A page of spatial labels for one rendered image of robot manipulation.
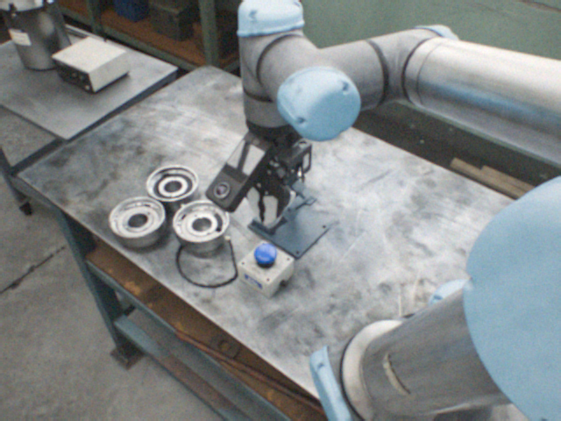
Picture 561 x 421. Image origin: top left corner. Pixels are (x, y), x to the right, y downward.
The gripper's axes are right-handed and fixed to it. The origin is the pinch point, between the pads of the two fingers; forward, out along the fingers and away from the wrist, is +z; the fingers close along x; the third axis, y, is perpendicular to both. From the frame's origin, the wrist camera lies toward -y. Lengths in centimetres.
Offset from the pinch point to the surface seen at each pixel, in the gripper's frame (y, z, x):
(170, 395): -10, 94, 33
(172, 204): -0.2, 11.1, 24.2
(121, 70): 36, 23, 91
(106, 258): -8, 39, 47
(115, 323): -11, 70, 51
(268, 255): -0.6, 6.6, -1.3
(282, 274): 0.3, 10.8, -3.7
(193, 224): -0.8, 12.0, 17.7
